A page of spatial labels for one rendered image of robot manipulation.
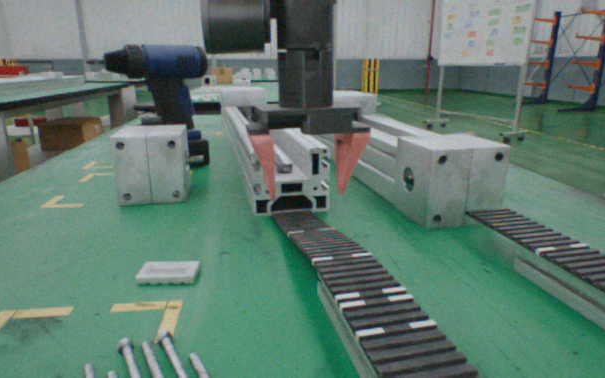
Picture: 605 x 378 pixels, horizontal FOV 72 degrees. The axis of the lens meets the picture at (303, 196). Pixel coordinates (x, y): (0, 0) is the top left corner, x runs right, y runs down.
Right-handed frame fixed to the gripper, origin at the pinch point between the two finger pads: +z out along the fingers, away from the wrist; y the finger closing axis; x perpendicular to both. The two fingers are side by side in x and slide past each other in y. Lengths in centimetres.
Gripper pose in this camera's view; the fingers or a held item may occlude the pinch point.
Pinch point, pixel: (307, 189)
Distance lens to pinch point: 46.7
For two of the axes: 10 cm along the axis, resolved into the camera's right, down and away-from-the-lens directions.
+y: -9.7, 0.8, -2.1
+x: 2.3, 2.9, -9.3
